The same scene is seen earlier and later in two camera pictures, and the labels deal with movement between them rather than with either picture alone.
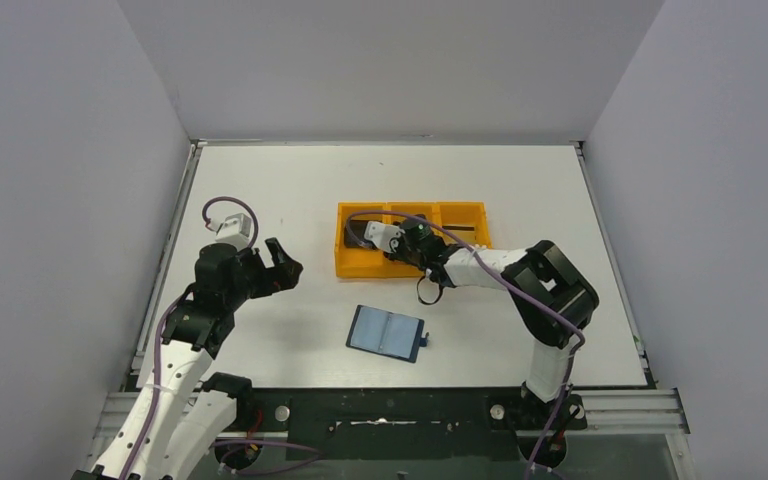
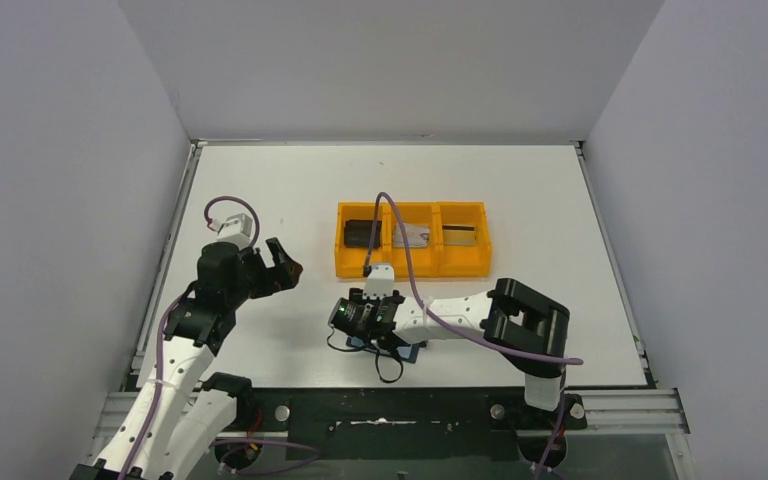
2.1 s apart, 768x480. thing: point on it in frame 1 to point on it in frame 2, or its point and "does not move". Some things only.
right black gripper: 400,252 to 358,296
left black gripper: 264,271 does not move
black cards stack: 358,228 does not move
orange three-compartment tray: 468,219 does not move
